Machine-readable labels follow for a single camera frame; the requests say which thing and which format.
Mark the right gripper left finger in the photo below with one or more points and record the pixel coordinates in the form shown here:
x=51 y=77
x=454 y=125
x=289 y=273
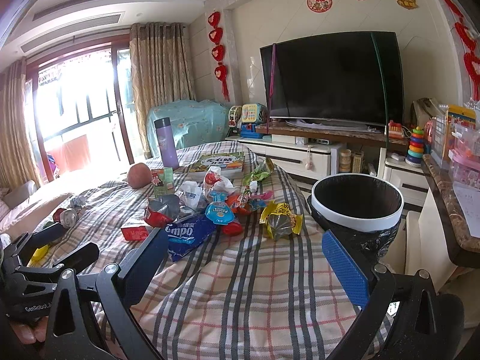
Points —
x=125 y=283

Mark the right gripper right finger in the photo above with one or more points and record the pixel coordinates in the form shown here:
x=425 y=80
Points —
x=357 y=275

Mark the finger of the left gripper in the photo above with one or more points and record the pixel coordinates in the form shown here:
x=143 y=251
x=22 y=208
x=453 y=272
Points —
x=37 y=240
x=77 y=260

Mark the red milk carton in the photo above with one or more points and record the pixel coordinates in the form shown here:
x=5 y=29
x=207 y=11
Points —
x=136 y=233

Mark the blue tissue pack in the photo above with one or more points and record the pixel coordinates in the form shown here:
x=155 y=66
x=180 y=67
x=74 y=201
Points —
x=186 y=236

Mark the red silver chip bag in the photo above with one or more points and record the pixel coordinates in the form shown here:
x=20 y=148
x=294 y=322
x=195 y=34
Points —
x=162 y=210

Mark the green drink carton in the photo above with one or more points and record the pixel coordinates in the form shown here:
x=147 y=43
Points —
x=162 y=180

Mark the white blue wrapper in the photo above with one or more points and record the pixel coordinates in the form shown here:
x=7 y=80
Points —
x=191 y=195

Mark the yellow snack wrapper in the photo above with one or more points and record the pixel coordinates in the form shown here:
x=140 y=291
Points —
x=280 y=221

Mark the white red plastic bag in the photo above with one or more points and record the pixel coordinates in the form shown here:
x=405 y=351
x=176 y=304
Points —
x=215 y=181

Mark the red candy tube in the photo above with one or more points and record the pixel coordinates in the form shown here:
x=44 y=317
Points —
x=242 y=203

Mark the pink hairbrush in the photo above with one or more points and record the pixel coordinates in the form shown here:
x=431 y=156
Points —
x=265 y=196

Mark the white trash bin black liner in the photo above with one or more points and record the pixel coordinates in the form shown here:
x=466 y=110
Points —
x=363 y=207

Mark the person's left hand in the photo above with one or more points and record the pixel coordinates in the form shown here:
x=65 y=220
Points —
x=30 y=335

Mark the crushed red soda can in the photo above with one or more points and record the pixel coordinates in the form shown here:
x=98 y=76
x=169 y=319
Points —
x=67 y=217

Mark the red apple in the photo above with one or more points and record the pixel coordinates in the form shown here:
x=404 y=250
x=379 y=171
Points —
x=139 y=175

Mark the marble side counter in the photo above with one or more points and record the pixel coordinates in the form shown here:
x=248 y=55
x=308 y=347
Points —
x=463 y=249

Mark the plaid tablecloth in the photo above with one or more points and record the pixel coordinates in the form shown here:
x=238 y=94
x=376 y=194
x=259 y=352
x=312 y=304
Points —
x=234 y=297

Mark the purple thermos bottle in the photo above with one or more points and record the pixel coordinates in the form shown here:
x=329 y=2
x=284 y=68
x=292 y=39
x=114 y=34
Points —
x=166 y=143

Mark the stacked round tins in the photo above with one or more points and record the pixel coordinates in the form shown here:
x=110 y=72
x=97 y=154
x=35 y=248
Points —
x=345 y=161

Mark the white paper sheet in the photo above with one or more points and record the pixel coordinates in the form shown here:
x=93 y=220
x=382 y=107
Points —
x=469 y=200

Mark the children's picture book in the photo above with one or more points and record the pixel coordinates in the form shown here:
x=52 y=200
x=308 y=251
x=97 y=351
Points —
x=230 y=165

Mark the white tv cabinet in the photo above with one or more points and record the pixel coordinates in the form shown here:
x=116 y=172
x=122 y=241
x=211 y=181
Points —
x=311 y=154

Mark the clear drawer organizer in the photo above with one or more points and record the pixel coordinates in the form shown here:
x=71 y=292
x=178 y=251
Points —
x=439 y=146

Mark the pink storage box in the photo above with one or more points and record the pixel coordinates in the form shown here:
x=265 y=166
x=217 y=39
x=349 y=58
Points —
x=464 y=156

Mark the teal covered appliance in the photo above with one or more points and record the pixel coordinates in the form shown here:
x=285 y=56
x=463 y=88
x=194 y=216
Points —
x=193 y=123

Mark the green snack bag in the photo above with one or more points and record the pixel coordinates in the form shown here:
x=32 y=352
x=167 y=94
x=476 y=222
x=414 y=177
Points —
x=260 y=173

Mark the red toy telephone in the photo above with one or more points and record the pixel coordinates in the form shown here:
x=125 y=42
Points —
x=395 y=130

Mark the toy cash register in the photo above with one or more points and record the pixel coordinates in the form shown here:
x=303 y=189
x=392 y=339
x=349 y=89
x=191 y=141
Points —
x=252 y=115

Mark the beige curtain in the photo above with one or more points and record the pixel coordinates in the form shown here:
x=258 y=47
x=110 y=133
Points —
x=160 y=58

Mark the black flat screen television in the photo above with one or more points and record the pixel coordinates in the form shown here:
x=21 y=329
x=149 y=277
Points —
x=348 y=76

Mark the round red paper cutting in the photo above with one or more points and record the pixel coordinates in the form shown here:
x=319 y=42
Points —
x=319 y=6

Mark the rainbow stacking ring toy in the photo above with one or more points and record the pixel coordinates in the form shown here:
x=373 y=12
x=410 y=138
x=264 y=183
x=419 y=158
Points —
x=416 y=147

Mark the red heart wall hanging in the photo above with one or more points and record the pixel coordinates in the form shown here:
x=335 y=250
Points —
x=218 y=52

